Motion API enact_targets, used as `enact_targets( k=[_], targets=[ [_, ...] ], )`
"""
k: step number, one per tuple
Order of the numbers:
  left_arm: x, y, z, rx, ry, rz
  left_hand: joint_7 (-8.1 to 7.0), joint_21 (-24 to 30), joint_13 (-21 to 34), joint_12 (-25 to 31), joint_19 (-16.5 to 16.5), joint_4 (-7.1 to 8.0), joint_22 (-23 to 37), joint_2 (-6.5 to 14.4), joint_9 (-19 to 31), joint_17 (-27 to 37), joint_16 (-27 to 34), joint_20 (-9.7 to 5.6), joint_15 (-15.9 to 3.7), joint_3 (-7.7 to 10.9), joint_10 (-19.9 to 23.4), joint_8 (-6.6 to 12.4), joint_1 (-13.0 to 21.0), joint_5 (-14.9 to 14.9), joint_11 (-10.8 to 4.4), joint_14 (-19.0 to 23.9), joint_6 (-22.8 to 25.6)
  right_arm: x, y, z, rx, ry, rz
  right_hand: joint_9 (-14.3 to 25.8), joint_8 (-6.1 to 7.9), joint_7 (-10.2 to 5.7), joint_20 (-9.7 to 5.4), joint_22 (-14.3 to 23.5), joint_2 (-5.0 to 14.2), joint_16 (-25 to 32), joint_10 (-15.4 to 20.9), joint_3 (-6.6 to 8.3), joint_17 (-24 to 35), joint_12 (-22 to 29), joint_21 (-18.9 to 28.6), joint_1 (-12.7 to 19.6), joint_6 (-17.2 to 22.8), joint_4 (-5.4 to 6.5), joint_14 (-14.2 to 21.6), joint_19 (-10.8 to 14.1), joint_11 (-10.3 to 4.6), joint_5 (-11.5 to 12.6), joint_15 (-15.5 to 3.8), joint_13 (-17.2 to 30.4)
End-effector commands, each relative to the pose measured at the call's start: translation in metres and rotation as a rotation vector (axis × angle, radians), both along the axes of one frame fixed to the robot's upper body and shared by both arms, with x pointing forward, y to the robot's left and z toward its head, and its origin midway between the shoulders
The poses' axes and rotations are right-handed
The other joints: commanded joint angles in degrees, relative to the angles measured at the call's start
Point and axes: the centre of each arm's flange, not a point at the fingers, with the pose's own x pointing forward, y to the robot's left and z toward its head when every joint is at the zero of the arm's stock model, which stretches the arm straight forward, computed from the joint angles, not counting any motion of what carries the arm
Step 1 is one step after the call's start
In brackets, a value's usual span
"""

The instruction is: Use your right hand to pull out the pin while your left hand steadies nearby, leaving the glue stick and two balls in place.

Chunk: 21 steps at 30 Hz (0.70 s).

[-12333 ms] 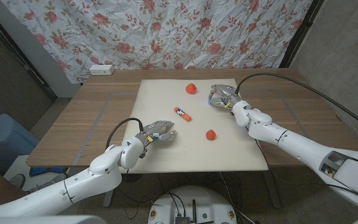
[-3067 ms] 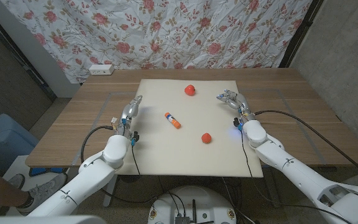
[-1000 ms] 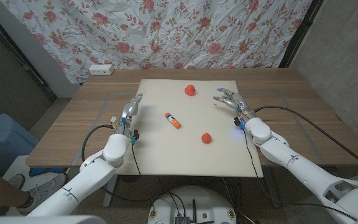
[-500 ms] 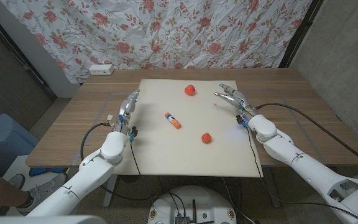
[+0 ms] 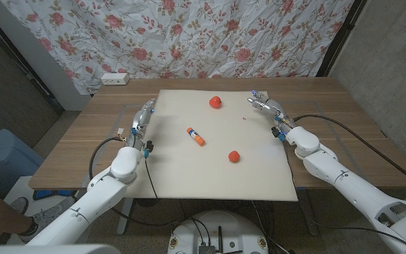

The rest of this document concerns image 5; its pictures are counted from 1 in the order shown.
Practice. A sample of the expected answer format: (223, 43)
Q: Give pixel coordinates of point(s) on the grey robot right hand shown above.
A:
(273, 109)

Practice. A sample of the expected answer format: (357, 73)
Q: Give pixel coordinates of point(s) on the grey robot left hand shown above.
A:
(141, 123)

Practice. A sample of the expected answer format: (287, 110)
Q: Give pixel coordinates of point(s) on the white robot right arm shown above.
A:
(347, 190)

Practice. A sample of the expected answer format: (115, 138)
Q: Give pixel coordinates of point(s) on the white robot shoulder cover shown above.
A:
(48, 249)

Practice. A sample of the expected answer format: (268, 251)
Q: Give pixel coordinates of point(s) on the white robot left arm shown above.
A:
(93, 197)

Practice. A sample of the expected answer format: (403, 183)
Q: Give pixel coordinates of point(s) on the orange white glue stick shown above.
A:
(196, 136)

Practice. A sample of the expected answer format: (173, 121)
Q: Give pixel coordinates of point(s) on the white power strip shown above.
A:
(115, 78)

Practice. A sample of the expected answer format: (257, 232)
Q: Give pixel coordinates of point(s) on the red ball with stem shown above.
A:
(215, 102)

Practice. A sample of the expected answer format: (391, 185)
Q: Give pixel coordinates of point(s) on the cream foam mat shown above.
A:
(196, 176)

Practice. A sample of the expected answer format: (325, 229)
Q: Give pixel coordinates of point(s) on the white table leg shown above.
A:
(308, 215)
(123, 218)

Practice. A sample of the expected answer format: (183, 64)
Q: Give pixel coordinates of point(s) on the floral backdrop cloth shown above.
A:
(189, 35)

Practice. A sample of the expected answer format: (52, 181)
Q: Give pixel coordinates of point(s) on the black backdrop stand pole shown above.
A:
(19, 61)
(342, 33)

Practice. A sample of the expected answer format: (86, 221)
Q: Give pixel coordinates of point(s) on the blue flat item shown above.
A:
(51, 194)

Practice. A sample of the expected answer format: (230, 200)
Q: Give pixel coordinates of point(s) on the white robot torso base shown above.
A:
(238, 229)

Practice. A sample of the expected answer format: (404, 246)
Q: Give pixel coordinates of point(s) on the grey sneaker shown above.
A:
(48, 217)
(19, 204)

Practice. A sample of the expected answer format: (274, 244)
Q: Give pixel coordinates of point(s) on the white box on floor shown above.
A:
(23, 187)

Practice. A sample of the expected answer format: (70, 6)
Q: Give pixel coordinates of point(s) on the blue storage box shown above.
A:
(9, 158)

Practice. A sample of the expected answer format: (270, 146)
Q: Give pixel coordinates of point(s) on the black antenna stub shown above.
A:
(220, 238)

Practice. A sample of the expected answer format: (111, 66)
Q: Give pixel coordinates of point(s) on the grey finned electronics module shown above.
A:
(206, 249)

